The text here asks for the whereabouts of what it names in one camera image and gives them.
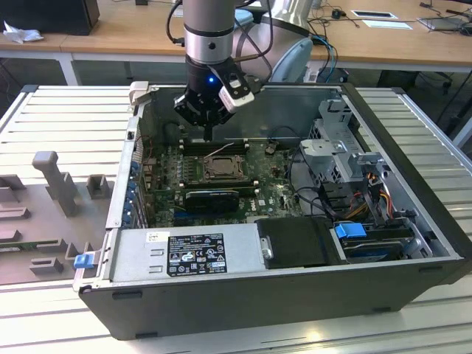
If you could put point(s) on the silver power supply unit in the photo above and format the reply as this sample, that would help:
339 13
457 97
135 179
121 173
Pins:
129 254

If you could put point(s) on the black plastic shroud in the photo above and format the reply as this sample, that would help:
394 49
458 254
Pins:
295 239

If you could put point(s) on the round coin battery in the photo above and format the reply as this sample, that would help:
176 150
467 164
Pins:
270 148

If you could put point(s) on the black open PC case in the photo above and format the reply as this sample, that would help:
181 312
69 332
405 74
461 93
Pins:
221 306

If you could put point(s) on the white framed desk grommet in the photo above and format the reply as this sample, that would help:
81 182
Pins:
374 14

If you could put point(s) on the crumpled white paper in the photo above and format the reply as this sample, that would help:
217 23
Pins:
24 34

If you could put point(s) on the CPU socket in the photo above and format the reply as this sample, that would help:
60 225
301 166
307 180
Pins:
205 180

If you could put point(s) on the blue disk carrier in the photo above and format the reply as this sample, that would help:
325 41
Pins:
348 230

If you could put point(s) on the grey parts rack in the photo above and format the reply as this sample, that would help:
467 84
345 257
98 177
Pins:
37 221

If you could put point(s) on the green motherboard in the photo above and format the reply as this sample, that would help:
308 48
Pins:
273 191

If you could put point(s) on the black computer tower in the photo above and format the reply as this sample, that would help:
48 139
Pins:
48 14

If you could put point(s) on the thin metal locking lever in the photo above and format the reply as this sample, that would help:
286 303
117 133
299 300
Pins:
221 150

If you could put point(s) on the blue expansion slot clips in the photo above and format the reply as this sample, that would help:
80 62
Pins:
131 191

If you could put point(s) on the green RAM stick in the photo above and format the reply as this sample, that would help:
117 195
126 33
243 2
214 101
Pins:
14 245

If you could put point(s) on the small blue plastic latch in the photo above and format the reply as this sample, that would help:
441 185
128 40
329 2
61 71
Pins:
83 261

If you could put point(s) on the hard disk drive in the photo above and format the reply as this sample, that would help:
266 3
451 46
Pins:
372 249

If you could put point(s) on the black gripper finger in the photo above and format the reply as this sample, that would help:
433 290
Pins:
211 132
186 108

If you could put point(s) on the long wooden desk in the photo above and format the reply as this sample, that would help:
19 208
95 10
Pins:
129 33

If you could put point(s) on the black graphics card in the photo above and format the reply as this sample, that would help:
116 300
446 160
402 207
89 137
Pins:
210 201

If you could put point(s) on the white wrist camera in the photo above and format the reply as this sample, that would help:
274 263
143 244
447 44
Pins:
236 96

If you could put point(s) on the grey case release latch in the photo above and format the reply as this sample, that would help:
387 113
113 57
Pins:
139 92

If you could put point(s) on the black RAM slots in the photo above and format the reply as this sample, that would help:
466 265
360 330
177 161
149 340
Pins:
221 184

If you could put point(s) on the silver metal drive cage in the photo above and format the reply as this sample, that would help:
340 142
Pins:
324 155

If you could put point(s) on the grey tablet device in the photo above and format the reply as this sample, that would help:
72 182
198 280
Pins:
442 23

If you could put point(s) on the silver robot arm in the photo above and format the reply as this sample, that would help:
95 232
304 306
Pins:
208 29

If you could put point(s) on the white paper sheet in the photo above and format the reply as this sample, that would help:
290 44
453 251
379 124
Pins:
387 24

